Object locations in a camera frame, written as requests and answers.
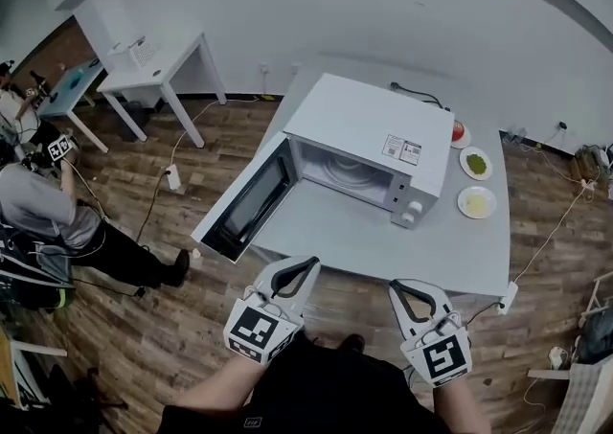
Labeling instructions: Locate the yellow food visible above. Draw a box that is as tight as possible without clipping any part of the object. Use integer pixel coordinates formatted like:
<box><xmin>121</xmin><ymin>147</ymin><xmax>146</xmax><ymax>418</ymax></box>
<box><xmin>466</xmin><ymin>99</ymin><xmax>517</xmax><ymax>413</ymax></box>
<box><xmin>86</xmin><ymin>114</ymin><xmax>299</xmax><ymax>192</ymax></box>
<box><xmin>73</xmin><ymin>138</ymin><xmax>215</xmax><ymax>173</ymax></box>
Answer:
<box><xmin>457</xmin><ymin>186</ymin><xmax>497</xmax><ymax>220</ymax></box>

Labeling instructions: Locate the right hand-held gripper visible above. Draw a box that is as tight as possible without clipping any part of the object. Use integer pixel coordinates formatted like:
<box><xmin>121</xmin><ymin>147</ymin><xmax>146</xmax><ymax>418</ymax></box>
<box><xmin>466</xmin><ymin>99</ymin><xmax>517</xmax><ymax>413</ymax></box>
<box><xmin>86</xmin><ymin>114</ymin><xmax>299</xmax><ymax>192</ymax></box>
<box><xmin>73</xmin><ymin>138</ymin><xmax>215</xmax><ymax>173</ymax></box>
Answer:
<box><xmin>387</xmin><ymin>278</ymin><xmax>473</xmax><ymax>391</ymax></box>

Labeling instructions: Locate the white table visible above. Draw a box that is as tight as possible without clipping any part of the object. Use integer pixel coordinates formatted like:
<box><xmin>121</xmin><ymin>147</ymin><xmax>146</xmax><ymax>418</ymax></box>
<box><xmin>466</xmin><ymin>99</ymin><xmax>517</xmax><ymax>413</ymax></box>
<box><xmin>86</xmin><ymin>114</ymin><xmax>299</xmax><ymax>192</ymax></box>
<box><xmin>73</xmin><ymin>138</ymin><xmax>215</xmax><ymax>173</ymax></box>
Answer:
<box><xmin>97</xmin><ymin>32</ymin><xmax>228</xmax><ymax>149</ymax></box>

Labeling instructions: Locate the light blue table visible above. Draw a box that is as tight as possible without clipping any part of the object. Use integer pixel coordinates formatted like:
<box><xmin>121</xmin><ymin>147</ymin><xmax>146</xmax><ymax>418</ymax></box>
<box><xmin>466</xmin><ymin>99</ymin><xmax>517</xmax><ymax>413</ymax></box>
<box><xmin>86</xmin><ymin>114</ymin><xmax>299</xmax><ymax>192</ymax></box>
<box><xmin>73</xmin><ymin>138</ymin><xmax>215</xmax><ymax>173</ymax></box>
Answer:
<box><xmin>36</xmin><ymin>59</ymin><xmax>109</xmax><ymax>154</ymax></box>

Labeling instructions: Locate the white perforated box appliance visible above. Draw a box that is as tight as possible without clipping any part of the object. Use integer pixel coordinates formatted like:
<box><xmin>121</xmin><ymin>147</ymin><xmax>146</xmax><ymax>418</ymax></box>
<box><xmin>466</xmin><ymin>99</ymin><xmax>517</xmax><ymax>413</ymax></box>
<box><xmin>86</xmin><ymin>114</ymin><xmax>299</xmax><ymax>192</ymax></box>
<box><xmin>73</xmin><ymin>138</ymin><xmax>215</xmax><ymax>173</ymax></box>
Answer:
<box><xmin>107</xmin><ymin>36</ymin><xmax>158</xmax><ymax>72</ymax></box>

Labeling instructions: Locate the white microwave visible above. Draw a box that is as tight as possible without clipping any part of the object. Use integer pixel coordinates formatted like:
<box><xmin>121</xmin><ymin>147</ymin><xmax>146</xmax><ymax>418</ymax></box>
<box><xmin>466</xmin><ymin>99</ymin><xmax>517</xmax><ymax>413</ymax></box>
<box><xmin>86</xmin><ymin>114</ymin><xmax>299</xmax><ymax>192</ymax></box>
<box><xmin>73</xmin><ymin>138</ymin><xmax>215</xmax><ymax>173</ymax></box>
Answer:
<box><xmin>190</xmin><ymin>72</ymin><xmax>456</xmax><ymax>263</ymax></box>

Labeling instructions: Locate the black bin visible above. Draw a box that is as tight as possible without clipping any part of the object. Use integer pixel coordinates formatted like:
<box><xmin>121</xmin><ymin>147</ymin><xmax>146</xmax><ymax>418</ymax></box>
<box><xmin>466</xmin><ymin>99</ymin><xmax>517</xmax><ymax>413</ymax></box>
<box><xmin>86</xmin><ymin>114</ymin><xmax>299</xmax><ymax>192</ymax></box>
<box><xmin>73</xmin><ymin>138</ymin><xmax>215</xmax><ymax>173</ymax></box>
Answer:
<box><xmin>118</xmin><ymin>101</ymin><xmax>148</xmax><ymax>142</ymax></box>

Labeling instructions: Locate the white cable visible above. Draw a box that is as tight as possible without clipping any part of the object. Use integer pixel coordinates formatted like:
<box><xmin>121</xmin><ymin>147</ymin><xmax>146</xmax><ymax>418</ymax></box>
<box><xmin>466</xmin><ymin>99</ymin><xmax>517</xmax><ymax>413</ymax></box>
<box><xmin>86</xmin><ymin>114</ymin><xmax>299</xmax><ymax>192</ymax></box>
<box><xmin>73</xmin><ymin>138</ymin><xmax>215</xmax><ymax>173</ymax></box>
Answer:
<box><xmin>512</xmin><ymin>185</ymin><xmax>593</xmax><ymax>286</ymax></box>
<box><xmin>135</xmin><ymin>97</ymin><xmax>262</xmax><ymax>244</ymax></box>

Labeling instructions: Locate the black microwave power cable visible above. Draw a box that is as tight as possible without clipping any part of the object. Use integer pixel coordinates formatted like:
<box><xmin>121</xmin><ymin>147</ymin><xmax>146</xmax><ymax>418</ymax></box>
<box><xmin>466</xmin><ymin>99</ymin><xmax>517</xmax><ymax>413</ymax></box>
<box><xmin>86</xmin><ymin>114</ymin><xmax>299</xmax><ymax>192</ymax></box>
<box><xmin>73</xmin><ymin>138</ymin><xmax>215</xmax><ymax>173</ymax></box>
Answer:
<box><xmin>389</xmin><ymin>80</ymin><xmax>454</xmax><ymax>111</ymax></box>

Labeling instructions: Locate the person's left forearm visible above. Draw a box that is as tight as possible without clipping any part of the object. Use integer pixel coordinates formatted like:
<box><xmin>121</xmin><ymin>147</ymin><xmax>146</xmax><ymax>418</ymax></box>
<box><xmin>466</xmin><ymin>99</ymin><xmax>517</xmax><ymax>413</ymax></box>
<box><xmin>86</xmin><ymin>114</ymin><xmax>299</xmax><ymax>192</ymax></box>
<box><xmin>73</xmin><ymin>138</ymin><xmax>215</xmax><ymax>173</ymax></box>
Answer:
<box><xmin>177</xmin><ymin>354</ymin><xmax>262</xmax><ymax>420</ymax></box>

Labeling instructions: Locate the green food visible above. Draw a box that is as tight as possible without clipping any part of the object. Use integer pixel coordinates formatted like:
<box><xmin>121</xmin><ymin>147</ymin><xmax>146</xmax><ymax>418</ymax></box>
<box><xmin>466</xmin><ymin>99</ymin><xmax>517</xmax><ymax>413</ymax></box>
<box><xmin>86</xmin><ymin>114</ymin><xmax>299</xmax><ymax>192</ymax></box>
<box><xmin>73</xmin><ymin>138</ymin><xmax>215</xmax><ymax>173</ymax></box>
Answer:
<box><xmin>459</xmin><ymin>146</ymin><xmax>494</xmax><ymax>181</ymax></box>

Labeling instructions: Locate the white frame chair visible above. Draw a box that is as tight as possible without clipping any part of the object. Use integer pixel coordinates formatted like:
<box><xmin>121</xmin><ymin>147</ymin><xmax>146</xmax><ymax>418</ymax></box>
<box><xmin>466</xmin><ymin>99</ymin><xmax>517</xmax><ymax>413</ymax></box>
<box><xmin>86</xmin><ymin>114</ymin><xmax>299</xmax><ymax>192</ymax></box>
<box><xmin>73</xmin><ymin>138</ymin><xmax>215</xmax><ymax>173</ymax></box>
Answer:
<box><xmin>526</xmin><ymin>272</ymin><xmax>613</xmax><ymax>434</ymax></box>

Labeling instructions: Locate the pile of plugs and adapters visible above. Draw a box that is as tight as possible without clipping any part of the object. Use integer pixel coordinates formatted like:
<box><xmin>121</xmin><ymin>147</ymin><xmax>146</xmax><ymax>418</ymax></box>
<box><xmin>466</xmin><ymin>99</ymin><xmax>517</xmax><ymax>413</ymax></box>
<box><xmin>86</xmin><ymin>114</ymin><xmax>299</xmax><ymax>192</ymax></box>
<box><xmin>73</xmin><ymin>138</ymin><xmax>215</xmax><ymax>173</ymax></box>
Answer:
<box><xmin>572</xmin><ymin>143</ymin><xmax>613</xmax><ymax>187</ymax></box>

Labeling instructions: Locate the person's black shirt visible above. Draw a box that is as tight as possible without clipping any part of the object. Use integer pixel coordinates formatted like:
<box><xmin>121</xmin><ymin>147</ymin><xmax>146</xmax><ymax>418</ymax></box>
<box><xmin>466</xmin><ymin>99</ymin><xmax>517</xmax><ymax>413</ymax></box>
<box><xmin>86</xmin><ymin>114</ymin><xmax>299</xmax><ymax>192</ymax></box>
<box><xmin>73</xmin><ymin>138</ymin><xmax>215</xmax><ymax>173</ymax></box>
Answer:
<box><xmin>157</xmin><ymin>330</ymin><xmax>454</xmax><ymax>434</ymax></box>

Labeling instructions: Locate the red food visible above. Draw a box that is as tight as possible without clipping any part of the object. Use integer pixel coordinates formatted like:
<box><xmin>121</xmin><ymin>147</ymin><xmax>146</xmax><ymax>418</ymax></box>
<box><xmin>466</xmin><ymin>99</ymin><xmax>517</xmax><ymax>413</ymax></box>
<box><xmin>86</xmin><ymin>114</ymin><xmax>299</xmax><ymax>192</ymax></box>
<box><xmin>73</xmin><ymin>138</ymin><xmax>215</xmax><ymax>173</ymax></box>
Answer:
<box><xmin>449</xmin><ymin>119</ymin><xmax>472</xmax><ymax>150</ymax></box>

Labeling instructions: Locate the person's right forearm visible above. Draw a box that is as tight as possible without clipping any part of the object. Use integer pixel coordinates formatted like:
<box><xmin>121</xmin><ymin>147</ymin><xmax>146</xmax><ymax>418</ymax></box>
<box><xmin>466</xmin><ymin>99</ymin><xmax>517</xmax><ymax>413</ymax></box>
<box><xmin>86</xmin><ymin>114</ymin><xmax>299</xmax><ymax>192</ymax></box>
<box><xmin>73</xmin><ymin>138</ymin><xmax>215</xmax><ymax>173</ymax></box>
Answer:
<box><xmin>432</xmin><ymin>377</ymin><xmax>492</xmax><ymax>434</ymax></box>

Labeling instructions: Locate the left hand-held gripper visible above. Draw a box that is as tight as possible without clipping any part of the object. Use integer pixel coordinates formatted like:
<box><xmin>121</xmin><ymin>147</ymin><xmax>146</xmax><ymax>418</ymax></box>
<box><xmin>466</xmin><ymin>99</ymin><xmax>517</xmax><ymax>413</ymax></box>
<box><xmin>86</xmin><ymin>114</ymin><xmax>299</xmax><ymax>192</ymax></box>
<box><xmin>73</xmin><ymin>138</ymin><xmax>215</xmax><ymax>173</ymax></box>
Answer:
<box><xmin>223</xmin><ymin>256</ymin><xmax>322</xmax><ymax>368</ymax></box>

